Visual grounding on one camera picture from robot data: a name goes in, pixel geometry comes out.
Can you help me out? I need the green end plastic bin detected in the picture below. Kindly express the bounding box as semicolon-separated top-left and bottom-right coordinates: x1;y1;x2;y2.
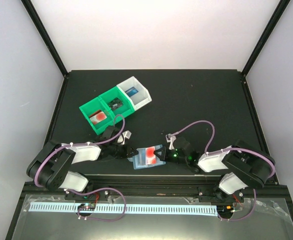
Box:
79;96;115;135

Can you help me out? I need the black frame post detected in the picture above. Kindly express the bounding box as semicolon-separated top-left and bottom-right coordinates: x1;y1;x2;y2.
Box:
21;0;69;77
241;0;293;76

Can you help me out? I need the black frame post left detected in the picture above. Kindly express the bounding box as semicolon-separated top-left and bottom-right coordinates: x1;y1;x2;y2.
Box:
21;0;69;77

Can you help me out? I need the white red-dot card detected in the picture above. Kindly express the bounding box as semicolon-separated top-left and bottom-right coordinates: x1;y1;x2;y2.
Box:
89;109;107;125
145;146;160;167

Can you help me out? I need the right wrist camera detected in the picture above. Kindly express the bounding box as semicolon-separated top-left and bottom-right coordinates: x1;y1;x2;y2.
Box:
165;133;177;150

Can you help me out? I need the blue card holder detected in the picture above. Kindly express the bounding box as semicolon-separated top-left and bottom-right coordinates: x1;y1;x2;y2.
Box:
128;144;166;170

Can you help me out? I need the white plastic bin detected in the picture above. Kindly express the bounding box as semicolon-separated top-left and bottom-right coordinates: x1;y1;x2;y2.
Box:
116;76;152;111

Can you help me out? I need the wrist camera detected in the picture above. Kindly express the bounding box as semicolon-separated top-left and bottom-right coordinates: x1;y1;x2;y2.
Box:
117;130;132;145
165;133;177;150

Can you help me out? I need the green middle plastic bin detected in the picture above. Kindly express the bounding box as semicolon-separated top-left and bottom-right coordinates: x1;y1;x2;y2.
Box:
98;86;134;119

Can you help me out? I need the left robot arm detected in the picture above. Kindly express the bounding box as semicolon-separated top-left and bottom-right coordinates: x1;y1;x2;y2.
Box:
26;125;139;200

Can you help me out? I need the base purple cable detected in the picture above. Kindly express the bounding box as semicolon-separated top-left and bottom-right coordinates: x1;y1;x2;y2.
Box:
68;187;127;222
217;188;257;223

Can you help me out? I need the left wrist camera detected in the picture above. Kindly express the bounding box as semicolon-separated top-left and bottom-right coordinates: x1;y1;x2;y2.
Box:
117;130;132;145

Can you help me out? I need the blue card in bin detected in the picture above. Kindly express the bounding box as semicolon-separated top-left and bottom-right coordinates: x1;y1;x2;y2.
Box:
125;86;139;97

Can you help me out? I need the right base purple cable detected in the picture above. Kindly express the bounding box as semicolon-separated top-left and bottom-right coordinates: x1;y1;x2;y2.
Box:
217;188;257;223

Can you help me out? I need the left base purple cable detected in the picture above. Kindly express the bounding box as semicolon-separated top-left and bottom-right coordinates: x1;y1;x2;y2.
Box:
68;187;127;222

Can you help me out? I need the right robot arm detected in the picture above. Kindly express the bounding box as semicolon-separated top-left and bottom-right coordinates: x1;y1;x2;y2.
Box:
151;137;276;203

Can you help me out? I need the white slotted cable duct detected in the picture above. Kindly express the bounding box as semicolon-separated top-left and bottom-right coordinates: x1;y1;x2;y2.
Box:
28;202;218;217

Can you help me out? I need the black frame post right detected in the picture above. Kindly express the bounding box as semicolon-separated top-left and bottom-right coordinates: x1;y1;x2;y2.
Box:
241;0;293;76

